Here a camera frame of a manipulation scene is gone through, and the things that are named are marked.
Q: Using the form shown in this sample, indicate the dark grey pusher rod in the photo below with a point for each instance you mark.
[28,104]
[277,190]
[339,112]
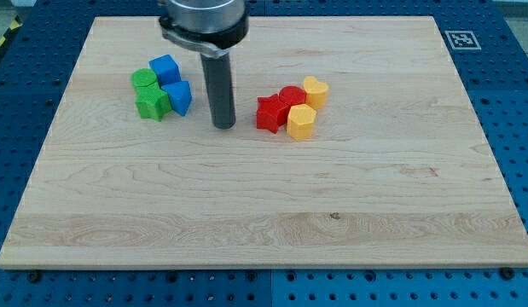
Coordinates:
[218,78]

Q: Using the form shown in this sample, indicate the red star block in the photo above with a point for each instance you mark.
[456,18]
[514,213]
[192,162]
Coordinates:
[271,113]

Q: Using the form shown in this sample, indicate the wooden board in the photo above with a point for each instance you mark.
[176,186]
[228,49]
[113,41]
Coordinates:
[398,173]

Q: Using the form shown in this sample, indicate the blue triangle block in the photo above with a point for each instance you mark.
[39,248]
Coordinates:
[179,95]

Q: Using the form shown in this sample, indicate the blue cube block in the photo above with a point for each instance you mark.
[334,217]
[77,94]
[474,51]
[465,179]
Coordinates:
[166,69]

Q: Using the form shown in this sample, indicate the white fiducial marker tag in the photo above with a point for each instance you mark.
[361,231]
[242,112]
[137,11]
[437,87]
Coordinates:
[462,40]

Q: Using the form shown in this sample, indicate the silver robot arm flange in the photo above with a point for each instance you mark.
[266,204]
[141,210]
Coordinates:
[209,27]

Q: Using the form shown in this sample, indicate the yellow hexagon block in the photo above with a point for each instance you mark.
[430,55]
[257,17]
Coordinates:
[300,121]

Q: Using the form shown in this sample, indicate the red cylinder block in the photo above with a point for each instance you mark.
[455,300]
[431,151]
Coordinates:
[292,95]

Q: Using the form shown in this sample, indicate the green star block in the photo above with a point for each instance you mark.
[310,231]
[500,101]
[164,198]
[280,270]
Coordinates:
[152,103]

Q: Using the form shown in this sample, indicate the green cylinder block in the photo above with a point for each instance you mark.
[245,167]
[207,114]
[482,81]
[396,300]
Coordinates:
[144,78]

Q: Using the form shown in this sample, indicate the yellow heart block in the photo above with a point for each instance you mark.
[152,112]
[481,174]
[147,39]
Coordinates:
[316,92]

